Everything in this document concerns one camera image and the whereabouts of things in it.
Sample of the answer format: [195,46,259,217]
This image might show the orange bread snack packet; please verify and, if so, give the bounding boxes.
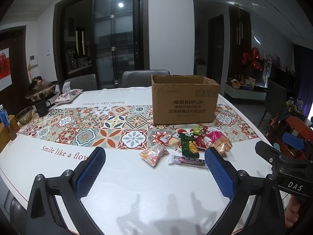
[209,138,232,155]

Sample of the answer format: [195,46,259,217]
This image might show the red snack packet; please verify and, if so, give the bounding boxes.
[194,135,207,150]

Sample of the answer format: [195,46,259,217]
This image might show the pink snack packet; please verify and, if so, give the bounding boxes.
[206,131,223,143]

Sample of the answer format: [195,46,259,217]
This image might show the green snack packet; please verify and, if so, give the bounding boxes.
[179,133,200,159]

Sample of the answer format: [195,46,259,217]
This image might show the Delimas pastry snack packet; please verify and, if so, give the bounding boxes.
[139,144,169,168]

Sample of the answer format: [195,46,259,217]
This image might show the yellow sandwich cake packet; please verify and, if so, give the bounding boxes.
[160,133,181,150]

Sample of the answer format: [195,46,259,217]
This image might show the person's right hand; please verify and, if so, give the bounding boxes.
[285,196,300,228]

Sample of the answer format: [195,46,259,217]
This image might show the dark long snack bar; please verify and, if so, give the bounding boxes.
[168,155,207,168]

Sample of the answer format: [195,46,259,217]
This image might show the dark chair right side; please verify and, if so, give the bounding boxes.
[257,78,286,128]

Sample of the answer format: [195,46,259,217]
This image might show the patterned table runner cloth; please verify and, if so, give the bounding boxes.
[19,104,258,150]

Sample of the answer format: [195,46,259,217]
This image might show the small green candy packet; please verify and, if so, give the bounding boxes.
[192,126,202,135]

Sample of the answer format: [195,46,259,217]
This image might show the white low cabinet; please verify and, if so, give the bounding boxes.
[224,84,266,101]

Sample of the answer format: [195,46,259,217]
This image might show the glass bowl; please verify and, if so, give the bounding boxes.
[16,107,32,125]

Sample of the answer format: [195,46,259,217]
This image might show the grey dining chair left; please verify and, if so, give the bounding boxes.
[63,74,99,93]

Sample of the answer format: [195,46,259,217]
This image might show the grey dining chair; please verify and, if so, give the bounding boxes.
[120,70,170,88]
[63,74,99,93]

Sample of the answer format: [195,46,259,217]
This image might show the steel hot pot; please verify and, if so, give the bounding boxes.
[25,81,58,102]

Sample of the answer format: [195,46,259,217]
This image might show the brown cardboard box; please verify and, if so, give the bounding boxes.
[151,75,220,125]

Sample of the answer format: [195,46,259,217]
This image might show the red foil balloons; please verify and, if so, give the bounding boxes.
[241,47,263,72]

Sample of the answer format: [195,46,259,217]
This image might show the red paper door poster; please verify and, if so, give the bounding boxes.
[0,48,12,91]

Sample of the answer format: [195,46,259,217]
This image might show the glass sliding door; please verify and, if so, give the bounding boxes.
[92,0,144,89]

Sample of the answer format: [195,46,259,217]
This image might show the wall intercom panel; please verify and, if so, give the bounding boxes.
[30,55,38,67]

